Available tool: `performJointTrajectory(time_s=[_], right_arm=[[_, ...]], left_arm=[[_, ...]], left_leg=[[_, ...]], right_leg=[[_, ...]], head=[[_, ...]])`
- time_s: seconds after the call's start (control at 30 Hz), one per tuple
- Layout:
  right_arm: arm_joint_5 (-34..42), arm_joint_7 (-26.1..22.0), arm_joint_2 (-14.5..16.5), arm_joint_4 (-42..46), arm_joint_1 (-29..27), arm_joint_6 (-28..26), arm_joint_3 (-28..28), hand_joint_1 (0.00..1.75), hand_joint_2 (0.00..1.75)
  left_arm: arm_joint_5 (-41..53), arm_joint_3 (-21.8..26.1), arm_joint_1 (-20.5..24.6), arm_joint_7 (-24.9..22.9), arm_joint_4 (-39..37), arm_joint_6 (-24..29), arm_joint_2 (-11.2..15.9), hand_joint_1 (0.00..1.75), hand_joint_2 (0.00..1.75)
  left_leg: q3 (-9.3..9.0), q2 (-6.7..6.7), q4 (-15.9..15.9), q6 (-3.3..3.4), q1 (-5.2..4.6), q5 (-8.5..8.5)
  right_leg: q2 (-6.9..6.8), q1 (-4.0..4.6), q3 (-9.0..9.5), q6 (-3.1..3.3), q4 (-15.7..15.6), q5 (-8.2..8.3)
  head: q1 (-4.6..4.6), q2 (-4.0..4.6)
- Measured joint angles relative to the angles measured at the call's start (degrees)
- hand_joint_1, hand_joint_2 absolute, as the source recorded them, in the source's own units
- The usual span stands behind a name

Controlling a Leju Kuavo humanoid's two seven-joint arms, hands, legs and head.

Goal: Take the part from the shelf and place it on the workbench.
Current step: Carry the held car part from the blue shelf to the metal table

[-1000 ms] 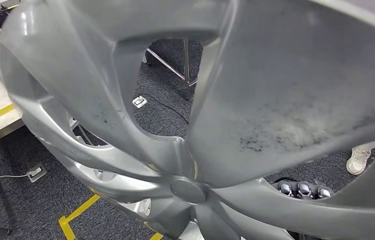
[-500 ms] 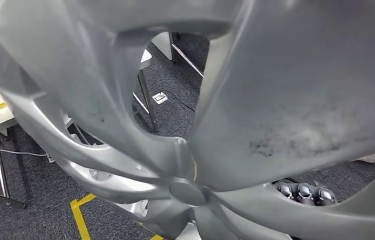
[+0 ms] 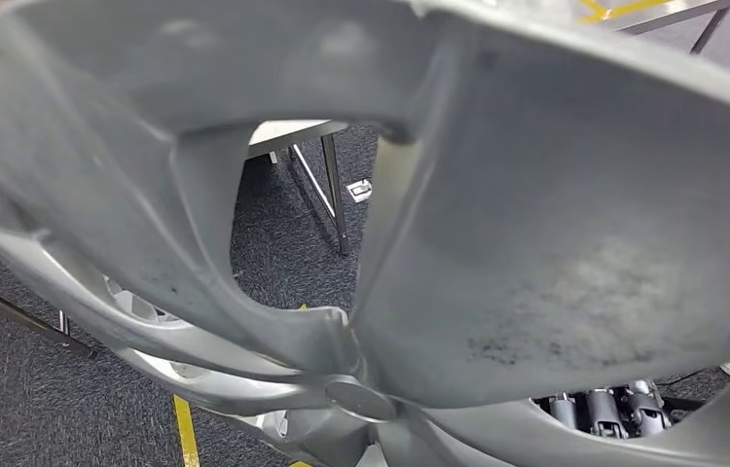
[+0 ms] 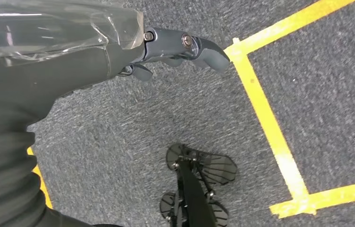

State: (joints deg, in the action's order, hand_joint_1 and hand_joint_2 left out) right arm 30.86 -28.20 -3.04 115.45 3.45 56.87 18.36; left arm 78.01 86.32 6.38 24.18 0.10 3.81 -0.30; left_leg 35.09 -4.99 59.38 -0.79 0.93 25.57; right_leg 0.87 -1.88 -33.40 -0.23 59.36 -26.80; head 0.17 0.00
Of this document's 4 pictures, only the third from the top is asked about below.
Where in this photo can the silver plastic wheel hubcap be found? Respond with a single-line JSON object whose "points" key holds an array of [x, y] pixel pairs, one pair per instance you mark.
{"points": [[532, 193]]}

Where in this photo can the metal floor socket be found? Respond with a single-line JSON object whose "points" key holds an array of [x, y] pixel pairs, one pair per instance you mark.
{"points": [[360, 191]]}

